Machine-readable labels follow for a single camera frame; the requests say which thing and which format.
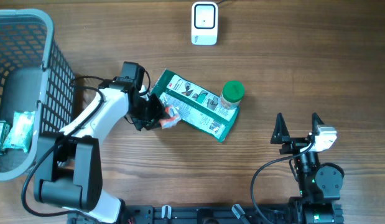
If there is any green lid jar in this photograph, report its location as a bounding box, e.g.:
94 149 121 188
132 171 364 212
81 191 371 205
220 80 245 110

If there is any white barcode scanner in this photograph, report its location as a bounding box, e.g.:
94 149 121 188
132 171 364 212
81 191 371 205
191 1 218 45

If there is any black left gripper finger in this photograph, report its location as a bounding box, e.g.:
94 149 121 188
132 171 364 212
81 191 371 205
147 94 164 120
134 119 161 131

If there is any grey plastic basket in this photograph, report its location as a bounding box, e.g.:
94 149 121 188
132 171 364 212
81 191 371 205
0 9 75 182

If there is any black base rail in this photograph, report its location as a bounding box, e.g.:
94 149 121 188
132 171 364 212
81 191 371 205
67 203 344 224

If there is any large green 3M package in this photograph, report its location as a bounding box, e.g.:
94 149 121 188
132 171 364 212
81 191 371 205
151 69 239 142

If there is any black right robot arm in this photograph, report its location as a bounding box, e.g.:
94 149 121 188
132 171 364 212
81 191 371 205
271 113 345 224

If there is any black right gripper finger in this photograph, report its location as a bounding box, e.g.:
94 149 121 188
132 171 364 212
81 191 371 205
270 113 290 144
312 113 324 134

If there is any light green wipes pack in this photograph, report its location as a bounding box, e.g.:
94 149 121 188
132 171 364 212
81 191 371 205
3 111 35 153

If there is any small green box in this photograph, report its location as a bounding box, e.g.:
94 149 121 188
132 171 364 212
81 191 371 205
0 121 11 155

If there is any red tissue pack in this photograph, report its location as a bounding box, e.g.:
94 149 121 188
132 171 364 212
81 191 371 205
159 105 182 129

